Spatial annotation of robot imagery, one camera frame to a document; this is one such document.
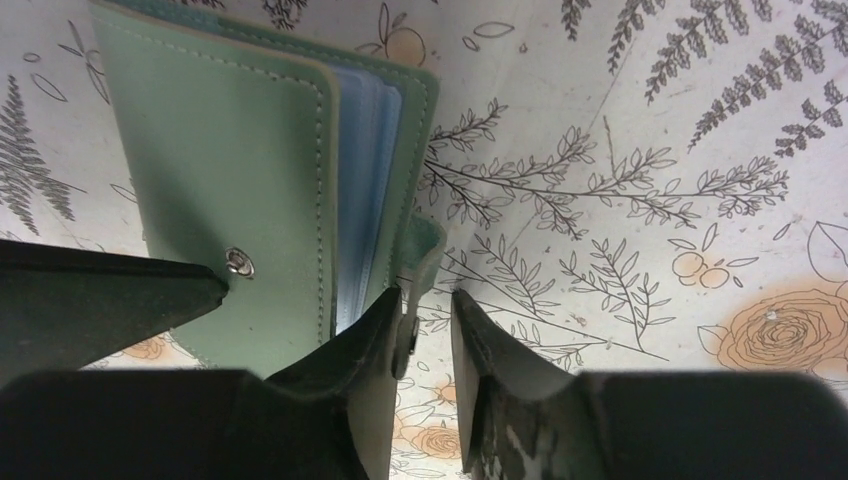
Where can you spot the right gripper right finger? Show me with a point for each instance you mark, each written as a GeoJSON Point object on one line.
{"type": "Point", "coordinates": [522, 417]}

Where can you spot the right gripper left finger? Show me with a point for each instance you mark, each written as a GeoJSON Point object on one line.
{"type": "Point", "coordinates": [327, 416]}

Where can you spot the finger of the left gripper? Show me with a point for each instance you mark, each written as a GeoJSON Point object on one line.
{"type": "Point", "coordinates": [65, 308]}

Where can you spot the green card holder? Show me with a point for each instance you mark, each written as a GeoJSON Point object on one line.
{"type": "Point", "coordinates": [286, 166]}

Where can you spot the floral patterned mat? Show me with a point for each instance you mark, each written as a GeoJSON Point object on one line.
{"type": "Point", "coordinates": [630, 183]}

